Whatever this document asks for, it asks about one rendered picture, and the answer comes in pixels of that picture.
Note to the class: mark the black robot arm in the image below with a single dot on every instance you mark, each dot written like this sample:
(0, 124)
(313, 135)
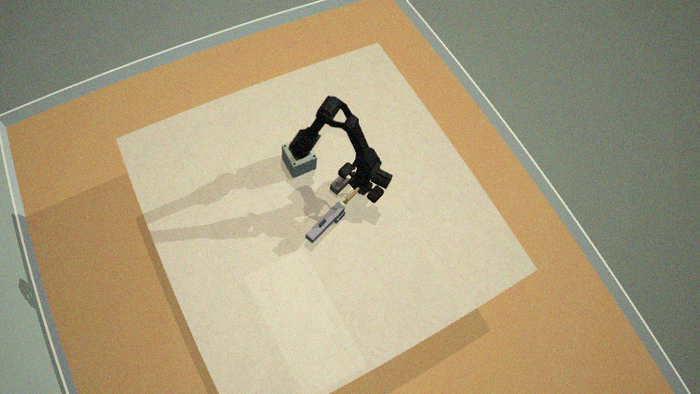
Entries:
(366, 160)

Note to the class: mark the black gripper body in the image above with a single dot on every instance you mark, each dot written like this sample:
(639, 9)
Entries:
(374, 193)

